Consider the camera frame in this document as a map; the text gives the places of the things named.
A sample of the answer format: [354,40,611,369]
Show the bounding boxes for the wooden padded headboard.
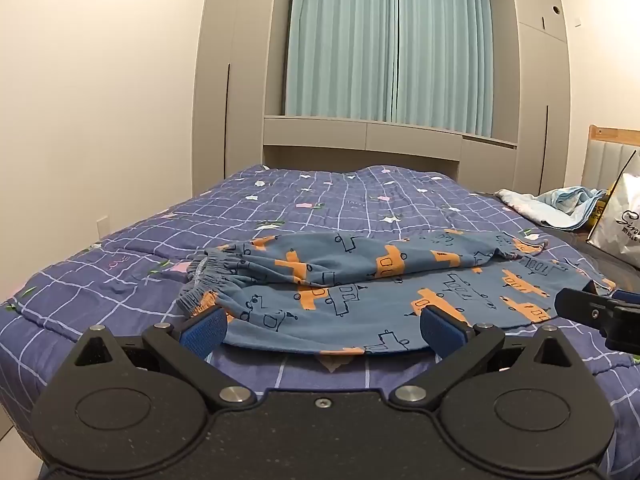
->
[582,124,640,191]

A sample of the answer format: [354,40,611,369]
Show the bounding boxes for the dark grey bed sheet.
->
[542,222,640,293]

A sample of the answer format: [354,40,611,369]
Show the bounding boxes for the beige wardrobe with round hole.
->
[490,0,573,196]

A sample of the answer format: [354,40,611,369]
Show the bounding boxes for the purple checked floral blanket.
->
[0,162,640,480]

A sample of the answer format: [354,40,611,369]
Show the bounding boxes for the white plastic bag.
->
[586,150,640,263]

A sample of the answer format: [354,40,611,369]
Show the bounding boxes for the yellow package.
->
[587,190,618,233]

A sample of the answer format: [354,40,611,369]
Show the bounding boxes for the light blue crumpled cloth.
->
[495,186,608,233]

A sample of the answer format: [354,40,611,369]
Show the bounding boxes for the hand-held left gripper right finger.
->
[387,305,589,413]

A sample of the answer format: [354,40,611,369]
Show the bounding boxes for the blue pants with orange print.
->
[175,229,617,357]

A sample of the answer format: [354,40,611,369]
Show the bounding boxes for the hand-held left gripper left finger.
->
[74,306,257,413]

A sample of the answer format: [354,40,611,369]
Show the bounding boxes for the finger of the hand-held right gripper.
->
[554,287,612,333]
[580,281,640,307]

